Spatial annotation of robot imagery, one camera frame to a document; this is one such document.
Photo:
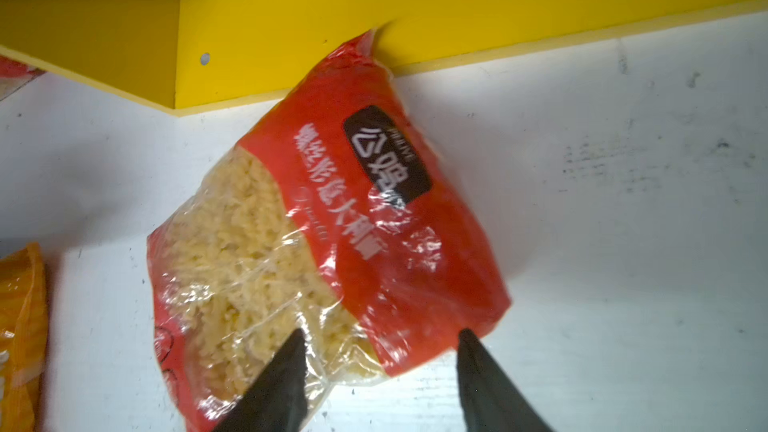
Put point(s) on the blue macaroni bag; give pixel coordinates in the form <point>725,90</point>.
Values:
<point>24,333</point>

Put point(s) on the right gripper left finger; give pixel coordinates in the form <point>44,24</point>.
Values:
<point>276,401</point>

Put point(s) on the yellow shelf pink blue boards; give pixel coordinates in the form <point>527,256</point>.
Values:
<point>188,56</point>

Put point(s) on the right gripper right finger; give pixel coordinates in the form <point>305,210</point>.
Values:
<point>490,401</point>

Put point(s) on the red macaroni bag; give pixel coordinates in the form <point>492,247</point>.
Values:
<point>332,216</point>
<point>15,75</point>

